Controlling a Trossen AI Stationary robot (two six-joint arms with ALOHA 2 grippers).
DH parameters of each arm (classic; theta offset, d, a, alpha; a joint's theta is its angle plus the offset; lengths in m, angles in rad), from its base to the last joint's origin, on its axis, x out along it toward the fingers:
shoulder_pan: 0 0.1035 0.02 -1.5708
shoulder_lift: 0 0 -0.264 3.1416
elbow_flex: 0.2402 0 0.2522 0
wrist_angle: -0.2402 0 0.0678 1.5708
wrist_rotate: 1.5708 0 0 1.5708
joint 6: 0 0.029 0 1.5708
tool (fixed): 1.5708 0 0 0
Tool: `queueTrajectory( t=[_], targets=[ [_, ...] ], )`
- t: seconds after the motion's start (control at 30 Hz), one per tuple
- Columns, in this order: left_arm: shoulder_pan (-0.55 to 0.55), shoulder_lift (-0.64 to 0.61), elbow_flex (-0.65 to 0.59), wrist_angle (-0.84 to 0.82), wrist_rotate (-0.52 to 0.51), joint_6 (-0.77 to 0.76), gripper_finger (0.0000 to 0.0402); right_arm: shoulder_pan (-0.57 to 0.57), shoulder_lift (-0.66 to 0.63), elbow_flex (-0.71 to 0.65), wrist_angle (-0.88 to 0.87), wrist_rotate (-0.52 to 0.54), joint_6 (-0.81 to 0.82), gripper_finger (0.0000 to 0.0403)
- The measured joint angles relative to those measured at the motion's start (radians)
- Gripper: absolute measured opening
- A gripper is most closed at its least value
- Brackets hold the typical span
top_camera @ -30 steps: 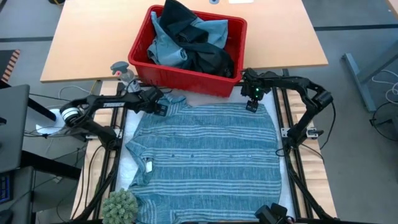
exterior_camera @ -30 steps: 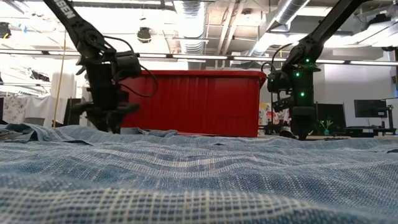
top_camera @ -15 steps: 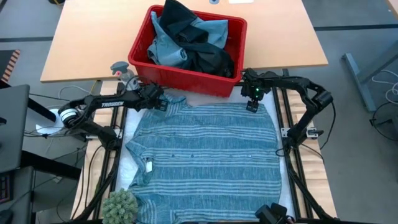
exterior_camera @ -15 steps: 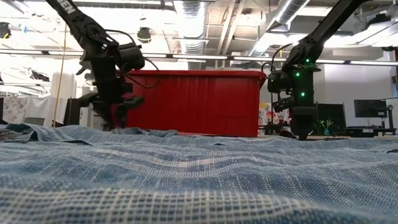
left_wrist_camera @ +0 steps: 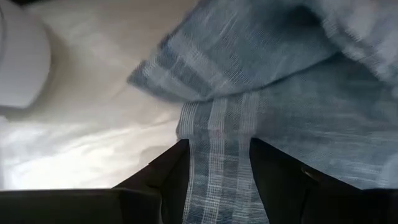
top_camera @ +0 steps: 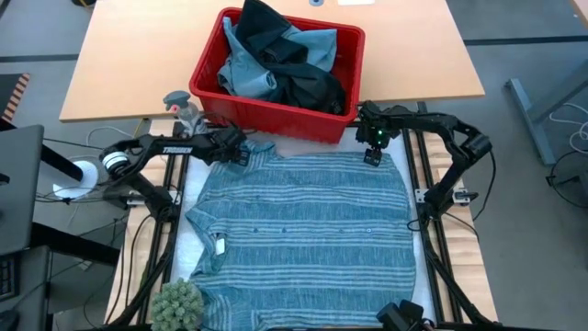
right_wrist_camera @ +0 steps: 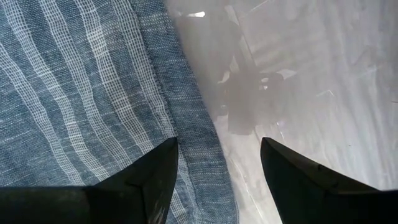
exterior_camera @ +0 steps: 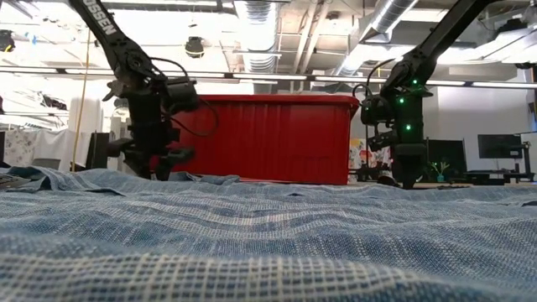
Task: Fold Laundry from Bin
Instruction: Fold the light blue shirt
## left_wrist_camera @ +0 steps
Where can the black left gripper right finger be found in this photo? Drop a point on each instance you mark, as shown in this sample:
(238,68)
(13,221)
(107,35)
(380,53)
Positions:
(295,199)

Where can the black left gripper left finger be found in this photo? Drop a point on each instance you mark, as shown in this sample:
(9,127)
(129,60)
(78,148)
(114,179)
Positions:
(155,193)

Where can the blue white striped shirt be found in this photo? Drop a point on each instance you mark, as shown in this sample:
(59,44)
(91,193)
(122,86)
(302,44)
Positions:
(280,77)

